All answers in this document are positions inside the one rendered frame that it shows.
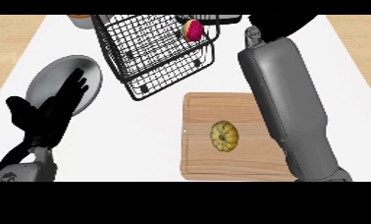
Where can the grey cup with orange top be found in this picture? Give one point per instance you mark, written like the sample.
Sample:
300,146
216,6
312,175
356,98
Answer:
82,21

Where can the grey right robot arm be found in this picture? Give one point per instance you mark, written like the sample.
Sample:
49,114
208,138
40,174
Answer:
290,97

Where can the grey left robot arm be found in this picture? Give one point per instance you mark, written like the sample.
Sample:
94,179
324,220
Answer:
28,170

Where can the grey round plate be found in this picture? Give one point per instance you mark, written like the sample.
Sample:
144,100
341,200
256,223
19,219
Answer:
53,77

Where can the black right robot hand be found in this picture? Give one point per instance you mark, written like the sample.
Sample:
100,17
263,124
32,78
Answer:
283,26

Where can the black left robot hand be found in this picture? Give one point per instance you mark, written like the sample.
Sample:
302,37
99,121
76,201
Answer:
53,116

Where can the wooden cutting board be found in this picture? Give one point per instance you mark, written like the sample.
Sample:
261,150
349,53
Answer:
203,162

